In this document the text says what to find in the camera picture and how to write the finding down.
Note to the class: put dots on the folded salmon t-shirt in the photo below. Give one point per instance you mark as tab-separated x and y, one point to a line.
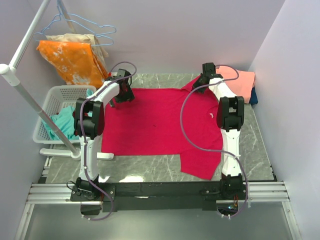
243	85

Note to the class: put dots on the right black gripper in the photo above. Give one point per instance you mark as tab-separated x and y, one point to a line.
195	84

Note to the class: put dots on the white plastic laundry basket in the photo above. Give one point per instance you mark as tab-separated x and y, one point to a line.
57	98

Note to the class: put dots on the orange tie-dye cloth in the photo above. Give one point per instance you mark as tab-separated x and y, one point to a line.
75	62

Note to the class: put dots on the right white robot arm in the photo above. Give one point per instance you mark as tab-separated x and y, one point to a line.
230	119

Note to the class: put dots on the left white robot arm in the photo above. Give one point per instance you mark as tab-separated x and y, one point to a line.
89	123

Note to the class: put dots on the magenta t-shirt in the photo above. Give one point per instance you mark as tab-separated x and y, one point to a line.
167	121

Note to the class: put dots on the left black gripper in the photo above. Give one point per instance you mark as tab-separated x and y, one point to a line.
128	97

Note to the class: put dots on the aluminium frame rail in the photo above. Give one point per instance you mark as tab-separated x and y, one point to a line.
264	192

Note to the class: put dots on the teal t-shirt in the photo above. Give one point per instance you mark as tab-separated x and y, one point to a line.
64	120

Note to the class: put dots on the beige cloth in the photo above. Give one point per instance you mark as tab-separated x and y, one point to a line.
98	50

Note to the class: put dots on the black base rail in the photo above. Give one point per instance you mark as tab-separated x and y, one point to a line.
130	196

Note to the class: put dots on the folded navy t-shirt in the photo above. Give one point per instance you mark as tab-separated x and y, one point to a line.
253	100

